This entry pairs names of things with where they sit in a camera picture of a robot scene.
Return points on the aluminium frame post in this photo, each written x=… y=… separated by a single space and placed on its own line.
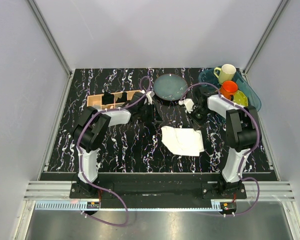
x=49 y=36
x=266 y=34

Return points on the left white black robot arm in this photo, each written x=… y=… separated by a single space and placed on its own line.
x=91 y=128

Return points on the small black rolled cloth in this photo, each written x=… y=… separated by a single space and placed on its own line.
x=121 y=97

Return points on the left aluminium frame post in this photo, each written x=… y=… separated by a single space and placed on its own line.
x=49 y=36

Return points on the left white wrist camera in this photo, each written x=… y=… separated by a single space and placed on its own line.
x=148 y=97

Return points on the pale yellow mug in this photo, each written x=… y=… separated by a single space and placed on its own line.
x=224 y=73

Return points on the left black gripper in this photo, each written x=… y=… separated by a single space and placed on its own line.
x=154 y=116

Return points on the white underwear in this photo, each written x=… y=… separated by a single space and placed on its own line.
x=183 y=141

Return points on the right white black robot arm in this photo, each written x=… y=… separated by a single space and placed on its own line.
x=242 y=135

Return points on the left connector box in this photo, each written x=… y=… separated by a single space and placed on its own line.
x=93 y=204

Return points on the yellow-green dotted plate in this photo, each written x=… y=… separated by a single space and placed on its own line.
x=240 y=98

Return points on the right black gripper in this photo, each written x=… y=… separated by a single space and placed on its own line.
x=197 y=123

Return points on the right aluminium frame post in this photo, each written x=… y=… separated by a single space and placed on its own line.
x=266 y=34

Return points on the blue-green ceramic plate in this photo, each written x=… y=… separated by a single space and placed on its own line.
x=170 y=87

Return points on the teal transparent plastic bin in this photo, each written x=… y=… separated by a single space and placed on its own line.
x=207 y=75

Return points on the wooden divided organizer box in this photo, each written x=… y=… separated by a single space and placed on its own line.
x=94 y=102

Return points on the orange mug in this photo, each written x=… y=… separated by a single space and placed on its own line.
x=228 y=89

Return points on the connector box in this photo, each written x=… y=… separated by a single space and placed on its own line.
x=93 y=204
x=228 y=208

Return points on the right connector box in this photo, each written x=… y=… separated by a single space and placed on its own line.
x=228 y=208

